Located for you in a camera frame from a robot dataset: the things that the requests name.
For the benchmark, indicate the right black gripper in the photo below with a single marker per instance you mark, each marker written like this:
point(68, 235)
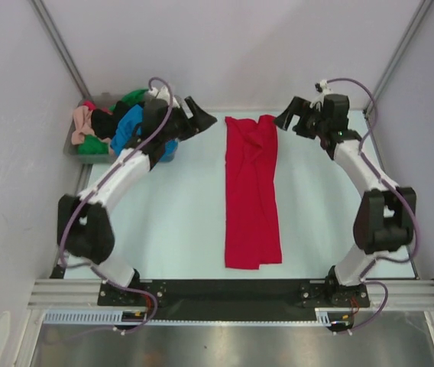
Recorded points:
point(297, 107)

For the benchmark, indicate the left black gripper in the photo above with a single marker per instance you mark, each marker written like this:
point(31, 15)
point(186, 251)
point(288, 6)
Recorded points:
point(199, 122)

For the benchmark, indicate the red t shirt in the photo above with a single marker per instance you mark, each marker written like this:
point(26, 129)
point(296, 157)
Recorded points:
point(252, 232)

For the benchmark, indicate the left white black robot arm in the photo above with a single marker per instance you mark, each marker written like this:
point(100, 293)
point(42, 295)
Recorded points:
point(84, 228)

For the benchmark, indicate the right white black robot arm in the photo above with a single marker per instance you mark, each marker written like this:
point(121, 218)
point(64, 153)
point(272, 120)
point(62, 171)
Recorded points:
point(384, 222)

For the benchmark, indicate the blue t shirt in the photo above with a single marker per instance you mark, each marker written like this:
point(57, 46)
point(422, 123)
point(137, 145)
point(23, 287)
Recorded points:
point(129, 124)

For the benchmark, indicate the grey plastic bin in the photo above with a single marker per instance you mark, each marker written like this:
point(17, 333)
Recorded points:
point(94, 159)

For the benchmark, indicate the black t shirt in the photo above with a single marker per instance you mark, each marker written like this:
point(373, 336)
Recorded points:
point(105, 123)

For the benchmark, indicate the green t shirt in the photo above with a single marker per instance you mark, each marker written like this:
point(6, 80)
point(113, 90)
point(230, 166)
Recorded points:
point(94, 146)

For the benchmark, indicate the beige pink t shirt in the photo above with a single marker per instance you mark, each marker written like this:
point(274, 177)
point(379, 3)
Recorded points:
point(82, 125)

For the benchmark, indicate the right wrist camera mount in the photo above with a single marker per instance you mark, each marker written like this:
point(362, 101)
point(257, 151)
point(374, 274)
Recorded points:
point(323, 89)

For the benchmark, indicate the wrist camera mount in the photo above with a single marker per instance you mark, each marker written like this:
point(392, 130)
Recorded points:
point(323, 89)
point(159, 93)

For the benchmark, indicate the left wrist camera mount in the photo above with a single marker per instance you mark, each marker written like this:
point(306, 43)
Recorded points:
point(159, 93)

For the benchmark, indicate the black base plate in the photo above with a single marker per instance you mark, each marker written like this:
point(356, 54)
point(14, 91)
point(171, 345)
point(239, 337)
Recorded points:
point(261, 300)

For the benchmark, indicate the aluminium rail frame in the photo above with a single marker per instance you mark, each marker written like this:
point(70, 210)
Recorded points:
point(404, 295)

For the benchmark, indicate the white slotted cable duct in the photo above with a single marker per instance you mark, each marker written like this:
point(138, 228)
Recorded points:
point(126, 318)

